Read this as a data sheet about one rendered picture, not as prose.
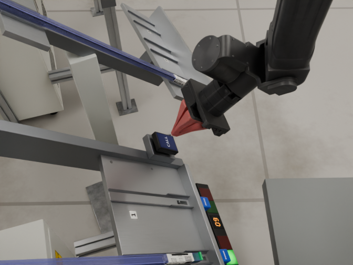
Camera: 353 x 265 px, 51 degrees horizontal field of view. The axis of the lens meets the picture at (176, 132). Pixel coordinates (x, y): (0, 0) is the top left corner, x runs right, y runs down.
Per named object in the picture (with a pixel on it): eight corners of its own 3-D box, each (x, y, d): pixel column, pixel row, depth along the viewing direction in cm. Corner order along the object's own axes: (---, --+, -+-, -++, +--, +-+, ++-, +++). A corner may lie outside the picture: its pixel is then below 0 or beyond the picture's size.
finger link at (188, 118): (164, 141, 67) (199, 111, 62) (154, 111, 70) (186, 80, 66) (189, 148, 71) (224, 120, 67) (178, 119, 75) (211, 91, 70)
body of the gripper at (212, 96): (199, 129, 61) (232, 102, 57) (182, 83, 66) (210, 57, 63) (224, 136, 66) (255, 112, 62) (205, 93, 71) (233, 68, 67)
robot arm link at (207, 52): (302, 89, 54) (299, 38, 57) (259, 62, 47) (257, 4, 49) (237, 108, 63) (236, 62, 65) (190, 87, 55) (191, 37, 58)
